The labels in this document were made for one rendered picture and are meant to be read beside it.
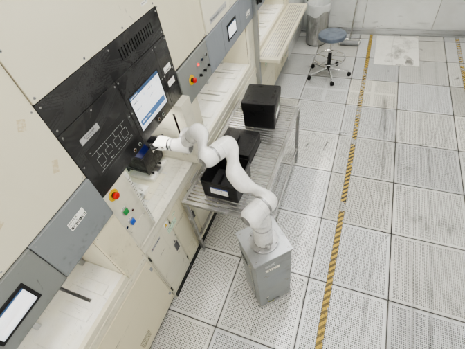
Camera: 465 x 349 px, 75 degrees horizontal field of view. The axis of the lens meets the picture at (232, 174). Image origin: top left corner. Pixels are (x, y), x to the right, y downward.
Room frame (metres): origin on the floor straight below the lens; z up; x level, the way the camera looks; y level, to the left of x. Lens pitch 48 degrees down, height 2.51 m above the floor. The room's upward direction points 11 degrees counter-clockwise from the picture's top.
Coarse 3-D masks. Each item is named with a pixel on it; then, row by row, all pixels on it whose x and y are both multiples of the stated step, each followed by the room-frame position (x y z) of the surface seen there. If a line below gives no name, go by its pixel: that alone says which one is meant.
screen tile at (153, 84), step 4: (156, 76) 1.60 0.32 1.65; (152, 84) 1.55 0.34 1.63; (156, 84) 1.58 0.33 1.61; (160, 84) 1.60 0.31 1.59; (148, 88) 1.51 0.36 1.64; (152, 88) 1.54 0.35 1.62; (160, 88) 1.60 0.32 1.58; (148, 92) 1.50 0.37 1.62; (156, 92) 1.56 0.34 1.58; (160, 92) 1.58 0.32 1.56; (152, 96) 1.52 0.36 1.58; (156, 96) 1.55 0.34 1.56; (152, 100) 1.51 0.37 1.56; (152, 104) 1.50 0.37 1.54
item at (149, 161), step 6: (150, 138) 1.74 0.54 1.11; (150, 150) 1.62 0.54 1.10; (156, 150) 1.68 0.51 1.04; (144, 156) 1.56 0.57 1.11; (150, 156) 1.61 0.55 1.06; (156, 156) 1.66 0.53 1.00; (162, 156) 1.71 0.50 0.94; (132, 162) 1.58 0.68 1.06; (138, 162) 1.55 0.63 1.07; (144, 162) 1.54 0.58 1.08; (150, 162) 1.59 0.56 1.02; (156, 162) 1.64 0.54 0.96; (132, 168) 1.60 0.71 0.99; (138, 168) 1.57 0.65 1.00; (144, 168) 1.54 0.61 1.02; (150, 168) 1.57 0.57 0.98
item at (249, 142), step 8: (232, 128) 1.98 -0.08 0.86; (232, 136) 1.87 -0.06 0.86; (240, 136) 1.85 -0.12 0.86; (248, 136) 1.84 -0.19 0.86; (256, 136) 1.82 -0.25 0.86; (240, 144) 1.77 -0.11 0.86; (248, 144) 1.75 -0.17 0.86; (256, 144) 1.77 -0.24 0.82; (240, 152) 1.67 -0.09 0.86; (248, 152) 1.66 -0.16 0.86
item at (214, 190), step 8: (224, 160) 1.61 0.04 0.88; (240, 160) 1.54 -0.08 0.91; (248, 160) 1.51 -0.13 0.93; (208, 168) 1.53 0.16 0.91; (216, 168) 1.61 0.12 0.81; (224, 168) 1.62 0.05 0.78; (248, 168) 1.48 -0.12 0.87; (208, 176) 1.50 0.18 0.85; (216, 176) 1.56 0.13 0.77; (224, 176) 1.55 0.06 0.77; (248, 176) 1.47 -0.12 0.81; (208, 184) 1.38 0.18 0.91; (216, 184) 1.35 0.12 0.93; (224, 184) 1.47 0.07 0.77; (208, 192) 1.39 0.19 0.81; (216, 192) 1.35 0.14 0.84; (224, 192) 1.32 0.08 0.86; (232, 192) 1.29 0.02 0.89; (232, 200) 1.29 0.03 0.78
